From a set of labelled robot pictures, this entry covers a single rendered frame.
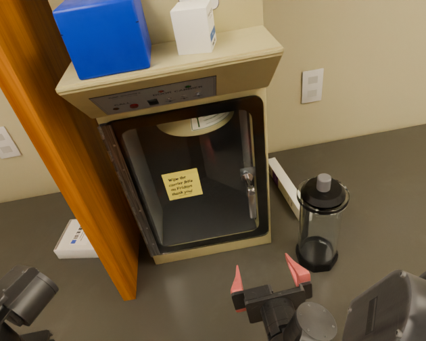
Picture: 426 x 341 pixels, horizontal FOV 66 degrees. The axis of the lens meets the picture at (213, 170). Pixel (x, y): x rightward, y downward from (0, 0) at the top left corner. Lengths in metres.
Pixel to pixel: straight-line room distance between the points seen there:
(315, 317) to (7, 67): 0.54
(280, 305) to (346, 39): 0.85
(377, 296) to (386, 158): 1.07
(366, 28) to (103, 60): 0.89
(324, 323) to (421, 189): 0.72
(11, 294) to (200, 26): 0.44
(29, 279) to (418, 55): 1.24
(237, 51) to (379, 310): 0.39
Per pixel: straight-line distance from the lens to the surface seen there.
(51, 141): 0.58
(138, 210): 0.77
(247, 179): 0.71
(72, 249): 1.03
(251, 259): 0.90
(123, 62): 0.48
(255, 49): 0.49
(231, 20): 0.58
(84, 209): 0.67
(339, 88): 1.23
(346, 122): 1.32
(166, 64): 0.49
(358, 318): 0.21
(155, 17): 0.57
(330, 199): 0.71
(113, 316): 0.90
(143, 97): 0.54
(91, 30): 0.48
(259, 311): 0.62
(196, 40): 0.50
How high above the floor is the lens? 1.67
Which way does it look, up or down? 39 degrees down
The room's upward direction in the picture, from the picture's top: 10 degrees counter-clockwise
